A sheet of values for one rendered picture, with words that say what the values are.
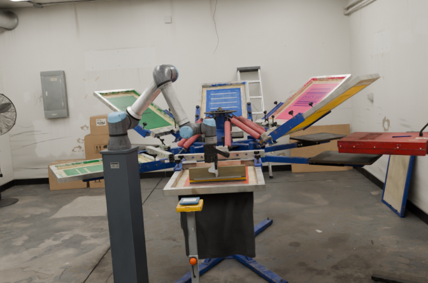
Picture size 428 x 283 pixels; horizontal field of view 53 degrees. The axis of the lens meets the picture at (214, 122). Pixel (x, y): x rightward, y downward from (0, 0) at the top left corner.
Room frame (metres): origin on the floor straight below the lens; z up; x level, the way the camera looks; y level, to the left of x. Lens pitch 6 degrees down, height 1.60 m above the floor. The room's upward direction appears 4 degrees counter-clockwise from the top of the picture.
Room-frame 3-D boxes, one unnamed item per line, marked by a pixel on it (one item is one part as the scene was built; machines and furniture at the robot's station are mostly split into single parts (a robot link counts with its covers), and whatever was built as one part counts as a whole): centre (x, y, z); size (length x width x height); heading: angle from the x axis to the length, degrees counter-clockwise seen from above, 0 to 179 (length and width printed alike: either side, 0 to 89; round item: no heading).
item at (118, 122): (2.71, 0.61, 1.37); 0.13 x 0.12 x 0.14; 163
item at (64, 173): (3.43, 0.75, 1.05); 1.08 x 0.61 x 0.23; 116
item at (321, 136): (4.14, -0.66, 0.91); 1.34 x 0.40 x 0.08; 116
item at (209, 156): (2.66, 0.03, 1.14); 0.09 x 0.08 x 0.12; 86
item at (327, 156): (3.47, -0.62, 0.91); 1.34 x 0.40 x 0.08; 56
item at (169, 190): (2.79, 0.00, 0.97); 0.79 x 0.58 x 0.04; 176
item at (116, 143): (2.71, 0.61, 1.25); 0.15 x 0.15 x 0.10
